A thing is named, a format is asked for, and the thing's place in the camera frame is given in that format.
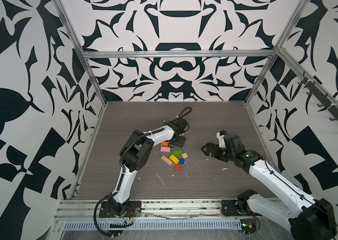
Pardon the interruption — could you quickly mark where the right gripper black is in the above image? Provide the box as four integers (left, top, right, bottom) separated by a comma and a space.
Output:
200, 142, 236, 163

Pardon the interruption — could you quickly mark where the natural wood block front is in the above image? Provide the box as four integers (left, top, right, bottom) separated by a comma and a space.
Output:
161, 155, 173, 166

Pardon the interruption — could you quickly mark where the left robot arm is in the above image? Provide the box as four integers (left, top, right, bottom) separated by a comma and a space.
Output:
109, 117, 189, 215

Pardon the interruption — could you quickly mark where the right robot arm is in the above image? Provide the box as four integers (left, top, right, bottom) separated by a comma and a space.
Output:
201, 131, 338, 240

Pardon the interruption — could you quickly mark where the green wood block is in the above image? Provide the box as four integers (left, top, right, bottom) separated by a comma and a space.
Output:
172, 150, 183, 156

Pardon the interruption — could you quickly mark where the pink wood block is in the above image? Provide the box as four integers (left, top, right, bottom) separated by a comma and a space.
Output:
160, 147, 171, 153

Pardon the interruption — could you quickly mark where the yellow wood block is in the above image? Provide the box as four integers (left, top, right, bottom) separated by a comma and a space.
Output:
169, 155, 180, 165

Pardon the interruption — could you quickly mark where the small green circuit board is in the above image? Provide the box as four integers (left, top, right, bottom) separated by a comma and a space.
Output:
240, 218, 260, 236

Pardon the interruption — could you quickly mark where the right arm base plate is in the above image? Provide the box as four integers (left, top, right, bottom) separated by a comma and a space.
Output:
221, 199, 261, 217

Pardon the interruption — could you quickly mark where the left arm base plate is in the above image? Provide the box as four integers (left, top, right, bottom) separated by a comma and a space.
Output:
99, 201, 142, 218

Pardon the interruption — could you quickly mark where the white cable duct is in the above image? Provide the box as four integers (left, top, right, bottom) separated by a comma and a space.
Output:
64, 219, 242, 231

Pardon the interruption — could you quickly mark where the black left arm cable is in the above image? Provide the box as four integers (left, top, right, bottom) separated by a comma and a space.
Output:
93, 191, 134, 238

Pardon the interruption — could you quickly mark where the black hook rail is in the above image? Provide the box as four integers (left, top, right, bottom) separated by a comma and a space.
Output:
298, 71, 338, 122

